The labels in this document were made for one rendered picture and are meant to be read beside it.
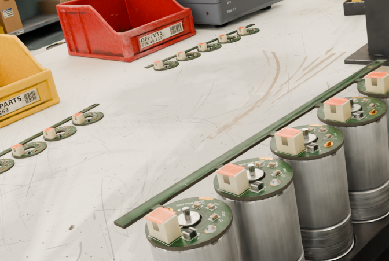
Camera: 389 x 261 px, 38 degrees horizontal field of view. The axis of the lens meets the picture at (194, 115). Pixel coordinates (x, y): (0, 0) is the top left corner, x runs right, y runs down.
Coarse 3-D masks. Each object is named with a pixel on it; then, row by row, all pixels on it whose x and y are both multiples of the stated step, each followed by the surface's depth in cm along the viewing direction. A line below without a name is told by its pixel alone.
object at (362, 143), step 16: (352, 112) 21; (352, 128) 20; (368, 128) 20; (384, 128) 20; (352, 144) 20; (368, 144) 20; (384, 144) 21; (352, 160) 20; (368, 160) 20; (384, 160) 21; (352, 176) 21; (368, 176) 21; (384, 176) 21; (352, 192) 21; (368, 192) 21; (384, 192) 21; (352, 208) 21; (368, 208) 21; (384, 208) 21
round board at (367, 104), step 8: (360, 104) 21; (368, 104) 21; (376, 104) 21; (384, 104) 21; (320, 112) 21; (360, 112) 20; (368, 112) 20; (384, 112) 20; (320, 120) 21; (328, 120) 20; (352, 120) 20; (360, 120) 20; (368, 120) 20
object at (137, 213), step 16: (368, 64) 25; (352, 80) 24; (320, 96) 23; (304, 112) 22; (272, 128) 21; (240, 144) 20; (256, 144) 20; (224, 160) 19; (192, 176) 18; (160, 192) 18; (176, 192) 18; (144, 208) 17; (128, 224) 16
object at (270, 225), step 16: (256, 176) 17; (288, 192) 17; (240, 208) 17; (256, 208) 17; (272, 208) 17; (288, 208) 17; (240, 224) 17; (256, 224) 17; (272, 224) 17; (288, 224) 17; (240, 240) 17; (256, 240) 17; (272, 240) 17; (288, 240) 17; (240, 256) 18; (256, 256) 17; (272, 256) 17; (288, 256) 17
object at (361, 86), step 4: (364, 80) 23; (360, 84) 23; (364, 84) 23; (360, 88) 23; (364, 88) 23; (360, 92) 22; (364, 92) 22; (368, 92) 22; (372, 92) 22; (388, 92) 22; (372, 96) 22; (376, 96) 22; (380, 96) 22; (384, 96) 22; (388, 96) 22
